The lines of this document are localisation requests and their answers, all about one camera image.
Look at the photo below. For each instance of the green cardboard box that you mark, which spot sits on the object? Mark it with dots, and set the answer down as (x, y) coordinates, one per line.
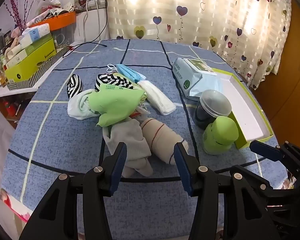
(240, 100)

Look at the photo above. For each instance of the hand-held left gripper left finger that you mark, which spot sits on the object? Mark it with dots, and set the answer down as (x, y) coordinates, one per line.
(118, 170)

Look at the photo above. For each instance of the wooden wardrobe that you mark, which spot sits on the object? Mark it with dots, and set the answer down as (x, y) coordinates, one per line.
(290, 80)

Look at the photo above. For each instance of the blue face mask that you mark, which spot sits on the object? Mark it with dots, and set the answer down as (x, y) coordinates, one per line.
(127, 71)

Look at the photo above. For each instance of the beige striped sock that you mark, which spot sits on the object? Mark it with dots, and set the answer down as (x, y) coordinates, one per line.
(160, 137)

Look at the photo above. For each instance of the orange plastic bin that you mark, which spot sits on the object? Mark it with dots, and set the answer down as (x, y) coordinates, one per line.
(62, 20)

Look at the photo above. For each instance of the green plastic bottle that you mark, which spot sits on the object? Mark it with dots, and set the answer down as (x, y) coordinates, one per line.
(222, 132)

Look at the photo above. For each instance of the white blue tissue box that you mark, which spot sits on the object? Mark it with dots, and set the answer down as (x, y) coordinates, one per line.
(35, 33)

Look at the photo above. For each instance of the blue checked bed sheet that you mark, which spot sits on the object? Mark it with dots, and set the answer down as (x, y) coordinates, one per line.
(65, 142)

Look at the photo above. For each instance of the white side table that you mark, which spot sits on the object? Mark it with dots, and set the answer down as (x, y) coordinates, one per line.
(5, 92)

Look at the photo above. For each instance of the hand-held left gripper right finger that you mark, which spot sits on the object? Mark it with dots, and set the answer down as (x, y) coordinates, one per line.
(183, 172)

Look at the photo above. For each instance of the white pale green sock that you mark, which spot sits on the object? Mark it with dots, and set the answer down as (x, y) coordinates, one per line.
(77, 105)

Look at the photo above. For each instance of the black white striped tray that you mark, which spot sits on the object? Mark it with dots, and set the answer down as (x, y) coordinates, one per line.
(35, 78)

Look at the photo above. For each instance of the clear storage container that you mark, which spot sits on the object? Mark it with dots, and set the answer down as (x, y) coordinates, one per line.
(65, 35)

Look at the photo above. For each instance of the purple dried branches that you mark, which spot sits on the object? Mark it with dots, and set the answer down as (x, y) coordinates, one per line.
(16, 12)

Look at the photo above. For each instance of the clear plastic jar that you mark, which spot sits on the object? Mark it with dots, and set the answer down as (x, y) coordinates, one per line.
(212, 102)

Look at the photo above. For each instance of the bright green cloth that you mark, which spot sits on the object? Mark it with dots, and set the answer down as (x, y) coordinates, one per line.
(110, 105)

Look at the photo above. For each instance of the black white striped sock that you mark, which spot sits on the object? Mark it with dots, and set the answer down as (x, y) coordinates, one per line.
(73, 85)
(105, 78)

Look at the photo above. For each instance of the white towel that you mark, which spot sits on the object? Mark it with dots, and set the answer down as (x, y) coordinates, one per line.
(155, 96)

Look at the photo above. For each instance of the red canister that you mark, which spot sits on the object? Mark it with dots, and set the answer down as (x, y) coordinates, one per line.
(9, 108)

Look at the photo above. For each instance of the lime green box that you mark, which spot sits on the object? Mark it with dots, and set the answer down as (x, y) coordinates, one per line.
(27, 62)

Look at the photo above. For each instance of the clear plastic packet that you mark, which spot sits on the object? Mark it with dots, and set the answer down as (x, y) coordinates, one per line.
(138, 110)

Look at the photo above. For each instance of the wet wipes pack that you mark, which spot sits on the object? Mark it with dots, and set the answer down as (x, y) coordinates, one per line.
(190, 75)

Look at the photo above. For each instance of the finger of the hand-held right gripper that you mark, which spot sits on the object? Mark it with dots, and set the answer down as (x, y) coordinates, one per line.
(265, 150)
(258, 181)

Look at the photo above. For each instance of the grey sock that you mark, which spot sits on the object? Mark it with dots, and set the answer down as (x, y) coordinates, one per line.
(130, 140)

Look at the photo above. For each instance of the heart print curtain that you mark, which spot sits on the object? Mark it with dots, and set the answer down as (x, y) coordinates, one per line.
(215, 17)

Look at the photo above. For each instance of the pale green flat box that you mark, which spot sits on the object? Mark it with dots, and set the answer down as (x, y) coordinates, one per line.
(30, 47)

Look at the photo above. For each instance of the pink floral cloth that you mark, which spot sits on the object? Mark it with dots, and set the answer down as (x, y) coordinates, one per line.
(12, 205)

